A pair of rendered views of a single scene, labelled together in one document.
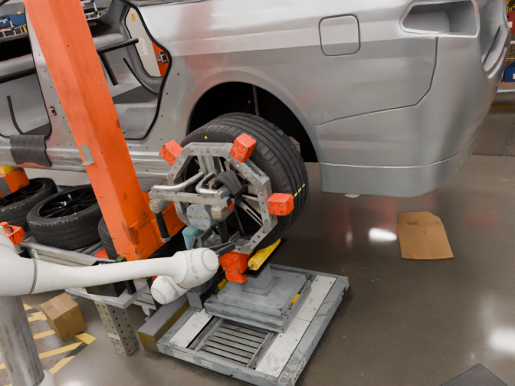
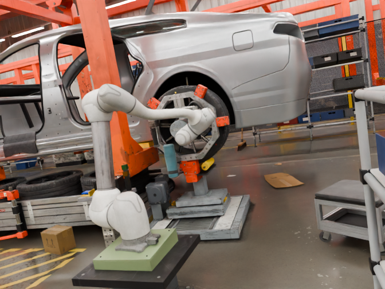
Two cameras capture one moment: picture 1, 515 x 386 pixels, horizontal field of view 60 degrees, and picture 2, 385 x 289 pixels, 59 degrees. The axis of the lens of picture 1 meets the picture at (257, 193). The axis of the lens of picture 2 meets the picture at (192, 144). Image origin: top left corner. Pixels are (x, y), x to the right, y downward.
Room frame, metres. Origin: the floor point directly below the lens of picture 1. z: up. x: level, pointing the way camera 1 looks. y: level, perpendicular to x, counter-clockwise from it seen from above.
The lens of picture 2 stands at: (-0.73, 0.96, 1.05)
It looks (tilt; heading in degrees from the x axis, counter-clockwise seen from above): 7 degrees down; 342
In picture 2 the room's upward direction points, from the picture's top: 10 degrees counter-clockwise
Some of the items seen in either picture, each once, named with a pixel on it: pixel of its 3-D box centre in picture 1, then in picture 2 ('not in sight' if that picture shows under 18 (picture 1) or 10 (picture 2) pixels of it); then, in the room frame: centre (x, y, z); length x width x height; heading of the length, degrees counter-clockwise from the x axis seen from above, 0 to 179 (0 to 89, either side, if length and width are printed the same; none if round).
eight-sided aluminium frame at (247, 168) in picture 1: (220, 199); (184, 127); (1.90, 0.18, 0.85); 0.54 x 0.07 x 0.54; 56
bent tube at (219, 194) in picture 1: (214, 176); (188, 103); (1.74, 0.16, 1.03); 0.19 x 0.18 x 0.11; 146
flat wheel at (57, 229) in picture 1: (77, 214); (52, 188); (3.11, 1.36, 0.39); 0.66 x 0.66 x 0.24
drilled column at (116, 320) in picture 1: (116, 320); (109, 222); (2.00, 0.89, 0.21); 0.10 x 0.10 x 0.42; 56
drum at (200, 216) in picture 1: (211, 206); (181, 128); (1.84, 0.22, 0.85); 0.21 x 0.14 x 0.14; 146
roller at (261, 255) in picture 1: (264, 251); (208, 163); (1.91, 0.02, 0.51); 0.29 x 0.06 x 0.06; 146
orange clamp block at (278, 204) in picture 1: (280, 204); (222, 121); (1.73, -0.09, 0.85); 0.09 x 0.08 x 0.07; 56
